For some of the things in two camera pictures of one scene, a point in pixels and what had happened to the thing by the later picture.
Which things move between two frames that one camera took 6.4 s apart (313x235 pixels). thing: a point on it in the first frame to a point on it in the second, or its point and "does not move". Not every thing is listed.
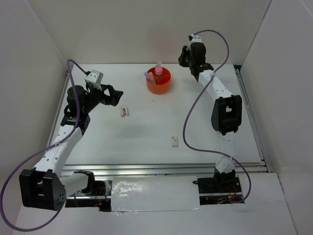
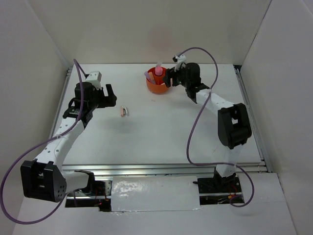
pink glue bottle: (158, 71) does not move
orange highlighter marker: (151, 76) does not move
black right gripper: (185, 51) to (170, 73)
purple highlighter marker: (146, 75) does not move
